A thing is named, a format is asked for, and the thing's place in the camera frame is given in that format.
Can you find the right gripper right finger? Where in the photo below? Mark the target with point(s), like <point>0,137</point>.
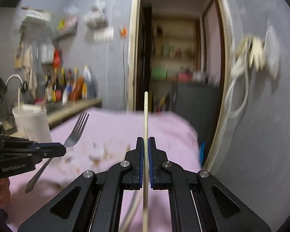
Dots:
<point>198,201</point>

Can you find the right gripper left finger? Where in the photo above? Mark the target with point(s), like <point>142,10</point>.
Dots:
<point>92,202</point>

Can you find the silver fork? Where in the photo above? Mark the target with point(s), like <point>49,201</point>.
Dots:
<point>72,140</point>

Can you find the person left hand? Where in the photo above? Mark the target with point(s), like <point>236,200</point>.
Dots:
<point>4,192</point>

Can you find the white plastic utensil holder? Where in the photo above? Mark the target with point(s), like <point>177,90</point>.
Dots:
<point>31,121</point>

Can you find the pink floral tablecloth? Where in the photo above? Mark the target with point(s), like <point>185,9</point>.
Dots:
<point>107,137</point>

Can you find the dark grey cabinet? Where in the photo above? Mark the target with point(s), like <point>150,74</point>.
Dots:
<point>198,104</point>

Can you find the cream rubber gloves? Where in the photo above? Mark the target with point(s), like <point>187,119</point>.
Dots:
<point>257,58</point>

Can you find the hanging bag of goods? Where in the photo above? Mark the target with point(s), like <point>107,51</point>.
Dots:
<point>96,18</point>

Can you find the wooden shelf unit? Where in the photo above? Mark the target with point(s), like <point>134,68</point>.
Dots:
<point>175,48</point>

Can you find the hanging clear plastic bag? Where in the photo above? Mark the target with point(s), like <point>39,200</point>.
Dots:
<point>272,52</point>

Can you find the grey wall spice rack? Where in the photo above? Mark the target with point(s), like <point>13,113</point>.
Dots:
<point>66,28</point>

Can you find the white wall basket shelf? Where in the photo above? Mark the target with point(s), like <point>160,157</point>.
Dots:
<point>37,14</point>

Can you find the white wall switch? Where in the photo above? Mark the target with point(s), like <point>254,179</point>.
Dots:
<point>103,34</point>

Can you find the wooden door frame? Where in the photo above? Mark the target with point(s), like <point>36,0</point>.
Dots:
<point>220,143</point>

